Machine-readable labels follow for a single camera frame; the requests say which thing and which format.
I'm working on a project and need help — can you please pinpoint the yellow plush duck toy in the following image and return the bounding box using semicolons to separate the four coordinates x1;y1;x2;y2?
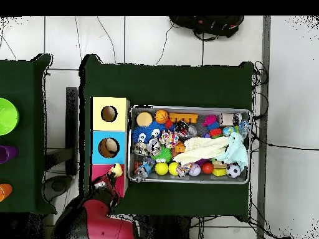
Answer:
109;162;124;178

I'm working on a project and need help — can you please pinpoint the cream waffle cloth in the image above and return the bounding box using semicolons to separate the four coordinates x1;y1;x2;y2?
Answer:
172;136;231;166

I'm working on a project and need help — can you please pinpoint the mint green waffle cloth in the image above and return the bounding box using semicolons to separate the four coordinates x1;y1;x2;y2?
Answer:
216;131;249;172

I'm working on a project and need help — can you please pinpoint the wooden box with three holes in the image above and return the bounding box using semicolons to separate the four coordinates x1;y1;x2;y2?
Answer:
88;96;131;199

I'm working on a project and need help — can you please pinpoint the shallow clear mesh bin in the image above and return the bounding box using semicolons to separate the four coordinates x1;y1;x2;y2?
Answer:
126;105;251;185

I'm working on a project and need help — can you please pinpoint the yellow ball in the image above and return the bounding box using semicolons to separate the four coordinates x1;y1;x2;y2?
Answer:
168;161;181;176
155;162;169;176

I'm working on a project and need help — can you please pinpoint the green spiky ball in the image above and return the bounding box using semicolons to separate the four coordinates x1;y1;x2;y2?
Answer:
151;144;173;164

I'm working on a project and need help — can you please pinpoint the blue fuzzy monster toy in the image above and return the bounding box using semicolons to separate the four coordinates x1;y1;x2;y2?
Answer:
131;119;167;144

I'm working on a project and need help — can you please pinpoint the tan round foam disc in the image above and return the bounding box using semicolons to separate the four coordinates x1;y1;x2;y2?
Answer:
136;111;153;127

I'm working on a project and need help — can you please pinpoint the dark green table cloth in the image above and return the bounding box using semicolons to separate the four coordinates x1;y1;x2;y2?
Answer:
0;54;58;216
79;54;255;220

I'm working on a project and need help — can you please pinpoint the orange plastic building block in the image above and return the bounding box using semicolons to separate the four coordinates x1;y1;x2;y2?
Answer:
173;142;187;154
168;112;199;124

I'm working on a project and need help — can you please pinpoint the orange toy basketball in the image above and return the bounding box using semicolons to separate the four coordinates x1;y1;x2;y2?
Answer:
154;109;169;124

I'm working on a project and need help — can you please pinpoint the purple cup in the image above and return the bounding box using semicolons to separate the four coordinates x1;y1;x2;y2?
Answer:
0;145;19;164

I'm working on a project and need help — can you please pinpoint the orange cup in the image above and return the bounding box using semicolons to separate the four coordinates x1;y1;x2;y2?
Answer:
0;183;13;202

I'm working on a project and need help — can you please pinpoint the lime green bowl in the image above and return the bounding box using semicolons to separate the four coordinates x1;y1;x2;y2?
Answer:
0;97;20;136

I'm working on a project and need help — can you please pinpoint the small soccer ball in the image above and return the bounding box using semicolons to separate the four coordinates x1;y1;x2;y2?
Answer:
226;162;242;179

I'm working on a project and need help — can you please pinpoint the small globe ball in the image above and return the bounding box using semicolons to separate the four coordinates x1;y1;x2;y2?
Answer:
222;126;237;137

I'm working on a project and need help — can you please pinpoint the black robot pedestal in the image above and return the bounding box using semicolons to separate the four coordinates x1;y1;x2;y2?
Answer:
138;214;191;239

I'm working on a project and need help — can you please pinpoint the black cable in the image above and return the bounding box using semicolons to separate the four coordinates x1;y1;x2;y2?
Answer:
251;131;319;151

